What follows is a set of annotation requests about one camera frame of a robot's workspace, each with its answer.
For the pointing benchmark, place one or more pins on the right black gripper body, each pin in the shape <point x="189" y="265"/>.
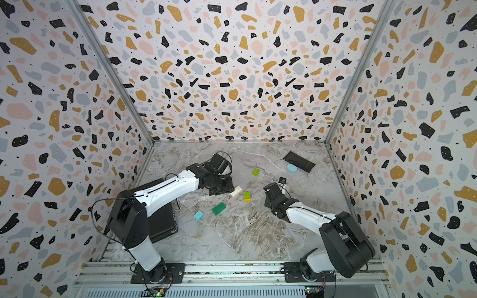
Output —
<point x="266" y="203"/>

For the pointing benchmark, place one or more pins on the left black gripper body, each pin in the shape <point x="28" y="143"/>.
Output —
<point x="222" y="185"/>

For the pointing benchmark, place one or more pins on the white long lego brick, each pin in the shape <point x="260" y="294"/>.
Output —
<point x="236" y="191"/>

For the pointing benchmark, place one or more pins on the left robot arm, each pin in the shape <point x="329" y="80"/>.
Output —
<point x="189" y="180"/>

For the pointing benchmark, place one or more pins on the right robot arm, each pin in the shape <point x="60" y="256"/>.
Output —
<point x="347" y="248"/>

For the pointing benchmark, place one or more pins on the dark green long lego brick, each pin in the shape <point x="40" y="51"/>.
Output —
<point x="218" y="209"/>

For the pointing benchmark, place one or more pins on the light blue lego brick left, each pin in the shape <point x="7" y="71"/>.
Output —
<point x="198" y="216"/>

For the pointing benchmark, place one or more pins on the light blue round object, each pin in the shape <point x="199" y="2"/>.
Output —
<point x="292" y="168"/>

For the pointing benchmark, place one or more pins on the black flat pouch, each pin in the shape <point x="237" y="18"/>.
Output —
<point x="299" y="162"/>

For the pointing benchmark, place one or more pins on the black case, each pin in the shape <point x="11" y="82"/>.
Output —
<point x="164" y="219"/>

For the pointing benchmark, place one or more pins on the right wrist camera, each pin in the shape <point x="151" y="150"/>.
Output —
<point x="282" y="181"/>

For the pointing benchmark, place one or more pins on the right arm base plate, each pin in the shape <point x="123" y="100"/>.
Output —
<point x="296" y="272"/>

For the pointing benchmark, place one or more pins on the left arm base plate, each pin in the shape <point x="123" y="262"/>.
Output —
<point x="163" y="273"/>

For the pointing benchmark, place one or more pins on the aluminium front rail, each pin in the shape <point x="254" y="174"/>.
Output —
<point x="230" y="279"/>

